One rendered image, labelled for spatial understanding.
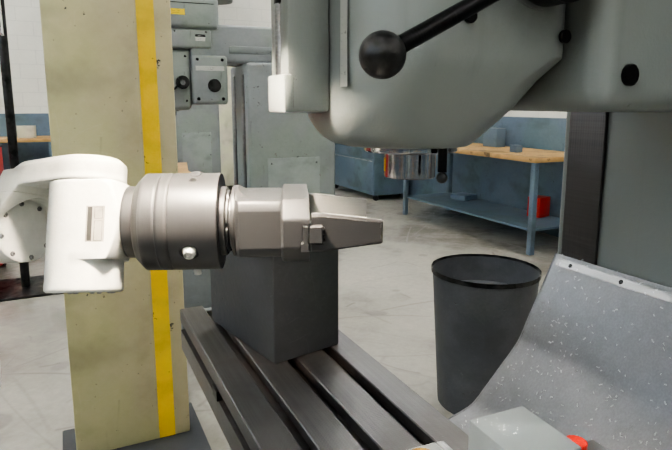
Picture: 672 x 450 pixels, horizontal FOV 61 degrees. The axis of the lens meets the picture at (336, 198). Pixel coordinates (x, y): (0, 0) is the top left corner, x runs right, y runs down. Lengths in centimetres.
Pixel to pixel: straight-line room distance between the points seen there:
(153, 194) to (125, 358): 189
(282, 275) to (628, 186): 48
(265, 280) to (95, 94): 143
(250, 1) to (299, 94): 958
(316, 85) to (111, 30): 176
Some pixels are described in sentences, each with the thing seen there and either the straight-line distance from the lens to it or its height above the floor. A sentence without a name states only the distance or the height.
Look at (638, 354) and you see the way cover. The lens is 80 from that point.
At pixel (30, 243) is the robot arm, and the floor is 121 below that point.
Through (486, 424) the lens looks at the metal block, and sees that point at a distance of 47.
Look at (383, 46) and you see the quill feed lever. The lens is 35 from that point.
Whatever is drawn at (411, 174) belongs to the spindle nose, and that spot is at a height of 129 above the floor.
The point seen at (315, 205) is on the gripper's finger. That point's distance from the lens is 57.
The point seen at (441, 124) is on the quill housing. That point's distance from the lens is 46.
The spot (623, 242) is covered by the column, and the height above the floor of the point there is 117.
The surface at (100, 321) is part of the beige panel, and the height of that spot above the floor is 55.
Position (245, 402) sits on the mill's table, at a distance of 79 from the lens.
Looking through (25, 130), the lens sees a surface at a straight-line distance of 878.
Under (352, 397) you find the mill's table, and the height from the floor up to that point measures 97.
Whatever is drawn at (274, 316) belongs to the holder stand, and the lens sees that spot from 85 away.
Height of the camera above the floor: 135
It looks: 10 degrees down
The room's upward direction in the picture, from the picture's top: straight up
